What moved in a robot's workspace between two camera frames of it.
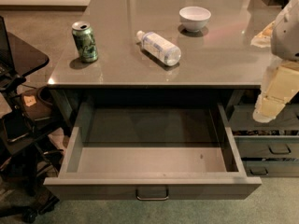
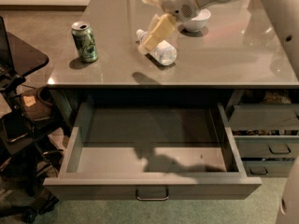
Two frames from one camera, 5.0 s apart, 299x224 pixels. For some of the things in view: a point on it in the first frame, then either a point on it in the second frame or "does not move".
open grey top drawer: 150,152 does not move
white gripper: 287,36 → 177,0
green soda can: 85,41 does not move
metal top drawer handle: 152,198 does not move
